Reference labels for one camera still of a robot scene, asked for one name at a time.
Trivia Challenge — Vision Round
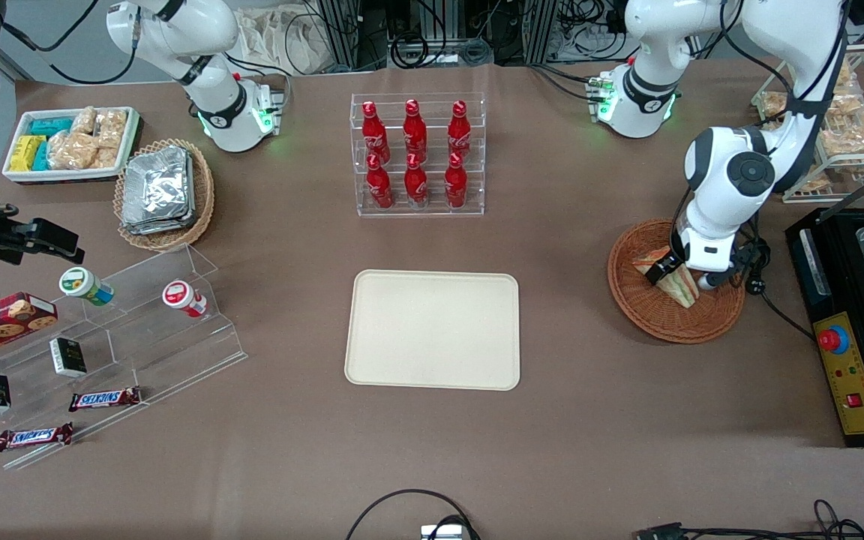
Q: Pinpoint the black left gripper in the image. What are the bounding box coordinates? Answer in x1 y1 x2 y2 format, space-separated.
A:
646 255 737 292

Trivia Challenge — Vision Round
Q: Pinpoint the triangular sandwich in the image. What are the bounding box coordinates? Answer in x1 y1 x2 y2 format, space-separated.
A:
631 247 700 309

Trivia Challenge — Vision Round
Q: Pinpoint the round brown wicker basket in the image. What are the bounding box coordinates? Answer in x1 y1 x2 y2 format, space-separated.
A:
607 218 746 344

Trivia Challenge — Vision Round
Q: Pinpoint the oval light wicker basket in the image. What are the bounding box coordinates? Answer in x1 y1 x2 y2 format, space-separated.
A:
114 139 215 252

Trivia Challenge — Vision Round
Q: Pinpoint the cream plastic tray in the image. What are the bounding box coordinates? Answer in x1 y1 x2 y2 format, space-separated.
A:
344 269 521 392

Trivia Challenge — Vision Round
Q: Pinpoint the green lid sunflower jar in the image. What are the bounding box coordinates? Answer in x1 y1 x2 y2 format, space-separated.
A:
58 266 115 307

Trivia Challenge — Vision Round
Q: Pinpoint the yellow snack pack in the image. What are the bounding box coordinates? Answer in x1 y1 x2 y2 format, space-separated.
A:
10 135 47 172

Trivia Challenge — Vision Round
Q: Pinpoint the silver foil wrapped pack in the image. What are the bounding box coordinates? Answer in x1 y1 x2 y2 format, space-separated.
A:
123 154 197 236
121 146 194 230

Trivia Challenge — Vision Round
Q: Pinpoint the white rectangular snack bin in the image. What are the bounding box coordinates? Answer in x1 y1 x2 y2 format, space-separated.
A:
2 106 142 185

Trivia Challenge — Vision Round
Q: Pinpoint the red lid white jar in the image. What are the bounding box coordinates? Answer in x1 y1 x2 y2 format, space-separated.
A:
161 280 209 318

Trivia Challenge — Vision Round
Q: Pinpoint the clear acrylic stepped display stand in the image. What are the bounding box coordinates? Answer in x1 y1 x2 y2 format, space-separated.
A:
0 241 248 472

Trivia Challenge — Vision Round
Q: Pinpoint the Snickers chocolate bar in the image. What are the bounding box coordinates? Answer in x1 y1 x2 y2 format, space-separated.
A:
0 422 75 452
68 386 143 413

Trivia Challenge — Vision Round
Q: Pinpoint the black appliance with yellow panel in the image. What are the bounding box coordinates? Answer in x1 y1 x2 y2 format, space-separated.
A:
784 206 864 449

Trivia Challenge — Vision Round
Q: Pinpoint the red emergency stop button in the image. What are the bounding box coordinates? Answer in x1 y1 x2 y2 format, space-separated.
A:
817 325 851 355

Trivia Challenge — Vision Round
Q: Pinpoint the clear acrylic bottle rack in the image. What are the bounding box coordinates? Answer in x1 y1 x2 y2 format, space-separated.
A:
350 92 487 218

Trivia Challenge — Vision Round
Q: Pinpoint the red cola bottle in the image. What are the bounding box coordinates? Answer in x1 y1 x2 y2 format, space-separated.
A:
448 100 473 157
361 101 391 160
444 152 469 209
403 153 429 209
403 99 428 160
366 154 395 210

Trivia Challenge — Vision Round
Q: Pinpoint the white cloth bag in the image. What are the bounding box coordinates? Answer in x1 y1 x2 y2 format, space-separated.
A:
233 6 332 76

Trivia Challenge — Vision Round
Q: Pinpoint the black power cable with plug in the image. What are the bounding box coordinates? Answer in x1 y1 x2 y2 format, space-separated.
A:
736 236 815 340

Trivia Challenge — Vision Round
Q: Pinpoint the black cable with connector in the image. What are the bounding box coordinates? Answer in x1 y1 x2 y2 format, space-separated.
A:
634 499 864 540

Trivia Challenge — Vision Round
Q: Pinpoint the aluminium frame post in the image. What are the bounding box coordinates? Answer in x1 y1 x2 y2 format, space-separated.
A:
526 0 560 65
312 0 362 72

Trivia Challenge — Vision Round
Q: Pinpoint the black looped cable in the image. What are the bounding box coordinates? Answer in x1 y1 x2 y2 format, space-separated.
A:
345 489 482 540

